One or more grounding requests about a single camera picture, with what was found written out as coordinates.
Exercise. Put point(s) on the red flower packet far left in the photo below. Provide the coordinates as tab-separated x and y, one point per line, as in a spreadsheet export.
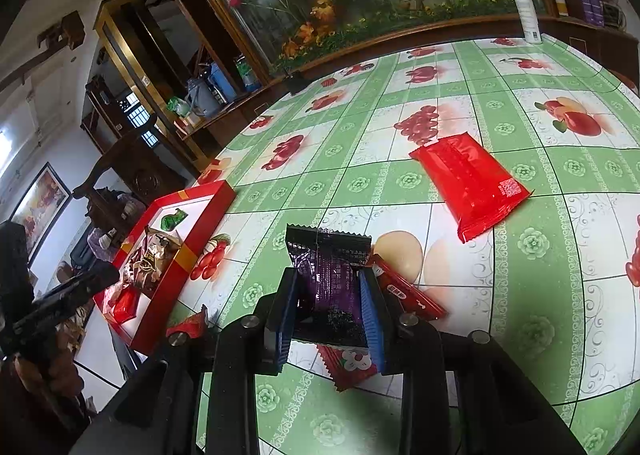
195	326

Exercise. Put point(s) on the long dark red snack packet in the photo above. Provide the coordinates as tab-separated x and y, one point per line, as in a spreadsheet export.
120	303

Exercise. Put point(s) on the brown gold nut snack bag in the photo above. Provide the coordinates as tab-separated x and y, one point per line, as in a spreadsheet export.
147	264

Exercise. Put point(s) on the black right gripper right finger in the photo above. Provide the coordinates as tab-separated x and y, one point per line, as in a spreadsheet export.
380	321

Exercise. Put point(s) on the framed picture on wall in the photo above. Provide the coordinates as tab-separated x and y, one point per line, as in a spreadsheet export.
40	207

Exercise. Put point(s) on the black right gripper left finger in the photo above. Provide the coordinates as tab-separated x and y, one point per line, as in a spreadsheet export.
280	323

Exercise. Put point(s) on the green fruit pattern tablecloth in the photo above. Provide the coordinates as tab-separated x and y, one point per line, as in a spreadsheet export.
557	282

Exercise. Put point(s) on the dark purple snack packet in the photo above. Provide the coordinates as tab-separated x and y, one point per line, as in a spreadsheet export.
328	263

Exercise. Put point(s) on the red white gift box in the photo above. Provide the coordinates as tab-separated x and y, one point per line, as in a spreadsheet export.
205	206

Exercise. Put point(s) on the white spray bottle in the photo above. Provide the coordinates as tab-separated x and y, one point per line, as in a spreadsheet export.
529	21

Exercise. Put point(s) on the green foil snack packet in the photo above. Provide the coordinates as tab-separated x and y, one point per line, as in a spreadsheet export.
170	221

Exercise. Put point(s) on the purple bottles on shelf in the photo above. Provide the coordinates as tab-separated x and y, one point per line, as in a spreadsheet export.
593	10

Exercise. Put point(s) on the bright red flat snack packet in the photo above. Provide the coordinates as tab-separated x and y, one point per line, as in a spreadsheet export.
477	190

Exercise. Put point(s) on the red floral candy packet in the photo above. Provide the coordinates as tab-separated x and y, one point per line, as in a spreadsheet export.
351	364

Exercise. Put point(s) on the dark wooden chair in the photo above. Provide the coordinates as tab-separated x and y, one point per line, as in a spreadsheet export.
143	172

